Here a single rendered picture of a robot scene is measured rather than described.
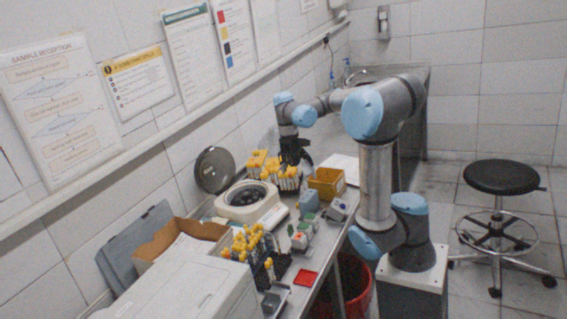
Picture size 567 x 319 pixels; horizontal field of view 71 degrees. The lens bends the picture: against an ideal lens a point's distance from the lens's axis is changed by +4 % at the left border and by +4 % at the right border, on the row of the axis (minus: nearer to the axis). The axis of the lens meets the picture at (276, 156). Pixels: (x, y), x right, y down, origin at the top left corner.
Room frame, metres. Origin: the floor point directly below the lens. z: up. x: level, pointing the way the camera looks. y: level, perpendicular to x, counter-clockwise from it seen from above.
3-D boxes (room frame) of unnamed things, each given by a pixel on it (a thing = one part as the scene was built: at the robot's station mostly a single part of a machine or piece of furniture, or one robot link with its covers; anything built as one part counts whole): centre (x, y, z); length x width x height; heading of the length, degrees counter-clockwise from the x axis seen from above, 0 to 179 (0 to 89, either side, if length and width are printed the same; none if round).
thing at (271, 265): (1.06, 0.10, 0.93); 0.17 x 0.09 x 0.11; 148
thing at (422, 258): (0.98, -0.37, 0.95); 0.15 x 0.15 x 0.10
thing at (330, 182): (1.50, -0.20, 0.93); 0.13 x 0.13 x 0.10; 54
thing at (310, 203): (1.36, -0.09, 0.92); 0.10 x 0.07 x 0.10; 142
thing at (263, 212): (1.43, 0.15, 0.94); 0.30 x 0.24 x 0.12; 49
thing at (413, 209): (0.98, -0.37, 1.07); 0.13 x 0.12 x 0.14; 115
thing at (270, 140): (1.95, 0.02, 0.97); 0.26 x 0.17 x 0.19; 163
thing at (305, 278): (1.00, -0.01, 0.88); 0.07 x 0.07 x 0.01; 58
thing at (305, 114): (1.24, -0.12, 1.38); 0.11 x 0.11 x 0.08; 25
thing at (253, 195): (1.44, 0.16, 0.97); 0.15 x 0.15 x 0.07
